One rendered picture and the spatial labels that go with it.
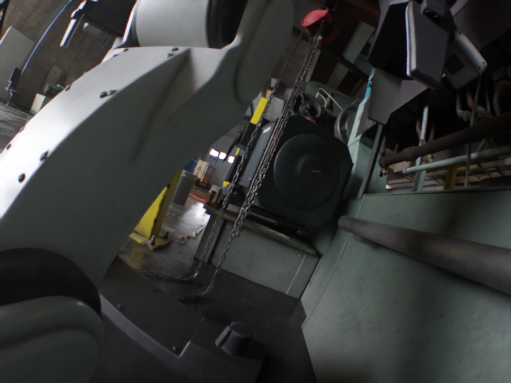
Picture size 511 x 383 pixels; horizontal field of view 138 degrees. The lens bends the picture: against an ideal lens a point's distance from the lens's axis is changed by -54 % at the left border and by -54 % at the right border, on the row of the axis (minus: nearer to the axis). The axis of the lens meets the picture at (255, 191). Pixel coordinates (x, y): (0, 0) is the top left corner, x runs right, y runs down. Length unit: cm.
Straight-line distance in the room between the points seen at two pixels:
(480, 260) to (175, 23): 41
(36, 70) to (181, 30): 943
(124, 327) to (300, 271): 95
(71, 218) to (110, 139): 6
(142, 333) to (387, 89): 43
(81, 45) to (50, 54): 149
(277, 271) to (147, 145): 104
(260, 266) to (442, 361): 96
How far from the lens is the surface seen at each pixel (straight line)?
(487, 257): 30
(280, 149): 89
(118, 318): 36
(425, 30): 16
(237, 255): 112
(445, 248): 34
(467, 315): 40
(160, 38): 25
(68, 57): 1018
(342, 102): 219
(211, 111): 18
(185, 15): 22
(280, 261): 113
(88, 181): 15
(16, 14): 932
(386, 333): 52
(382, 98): 24
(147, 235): 113
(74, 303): 15
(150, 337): 34
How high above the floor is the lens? 43
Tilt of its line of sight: 1 degrees up
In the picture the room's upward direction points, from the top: 23 degrees clockwise
